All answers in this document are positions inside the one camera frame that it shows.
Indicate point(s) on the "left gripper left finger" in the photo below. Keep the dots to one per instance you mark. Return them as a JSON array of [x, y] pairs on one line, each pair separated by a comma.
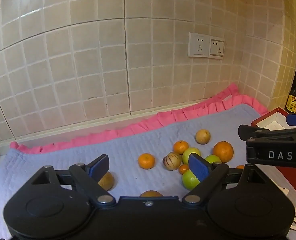
[[86, 178]]

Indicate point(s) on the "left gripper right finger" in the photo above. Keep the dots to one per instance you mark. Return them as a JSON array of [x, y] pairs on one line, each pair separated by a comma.
[[210, 176]]

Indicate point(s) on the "brown kiwi fruit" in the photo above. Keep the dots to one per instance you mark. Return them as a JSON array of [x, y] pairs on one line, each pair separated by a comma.
[[107, 181]]

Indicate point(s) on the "large orange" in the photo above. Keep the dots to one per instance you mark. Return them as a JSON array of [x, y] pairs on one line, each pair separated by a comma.
[[224, 150]]

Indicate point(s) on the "striped pepino melon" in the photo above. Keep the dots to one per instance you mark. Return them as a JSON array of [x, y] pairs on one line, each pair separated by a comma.
[[172, 161]]

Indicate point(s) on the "yellowish round pear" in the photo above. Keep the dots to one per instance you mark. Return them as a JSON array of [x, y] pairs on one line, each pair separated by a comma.
[[203, 136]]

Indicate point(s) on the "small mandarin orange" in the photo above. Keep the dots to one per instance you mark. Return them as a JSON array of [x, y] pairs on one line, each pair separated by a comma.
[[179, 147]]

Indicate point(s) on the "green apple right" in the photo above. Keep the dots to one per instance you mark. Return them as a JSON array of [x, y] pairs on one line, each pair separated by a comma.
[[213, 159]]

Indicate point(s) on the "green apple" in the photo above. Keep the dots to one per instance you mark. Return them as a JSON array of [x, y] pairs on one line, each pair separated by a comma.
[[189, 180], [188, 152], [213, 159]]

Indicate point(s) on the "green apple lower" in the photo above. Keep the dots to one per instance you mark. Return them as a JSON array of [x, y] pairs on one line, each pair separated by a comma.
[[189, 180]]

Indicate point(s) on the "red white box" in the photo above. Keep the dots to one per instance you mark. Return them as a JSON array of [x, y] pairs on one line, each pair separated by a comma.
[[276, 120]]

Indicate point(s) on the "tiny mandarin orange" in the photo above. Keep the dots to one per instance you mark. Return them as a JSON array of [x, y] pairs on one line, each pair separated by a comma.
[[183, 168]]

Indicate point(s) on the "green apple upper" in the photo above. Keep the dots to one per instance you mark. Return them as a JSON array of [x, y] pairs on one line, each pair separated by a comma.
[[188, 152]]

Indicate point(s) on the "blue quilted mat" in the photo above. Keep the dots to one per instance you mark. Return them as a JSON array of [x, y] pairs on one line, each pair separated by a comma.
[[39, 200]]

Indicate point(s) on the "orange fruit bottom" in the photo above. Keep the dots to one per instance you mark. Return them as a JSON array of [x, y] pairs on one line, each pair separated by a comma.
[[151, 193]]

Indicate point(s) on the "pink ruffled cloth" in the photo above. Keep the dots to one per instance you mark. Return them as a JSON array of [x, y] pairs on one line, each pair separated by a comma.
[[223, 101]]

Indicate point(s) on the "white double wall socket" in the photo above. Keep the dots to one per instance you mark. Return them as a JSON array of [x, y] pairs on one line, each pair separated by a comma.
[[206, 46]]

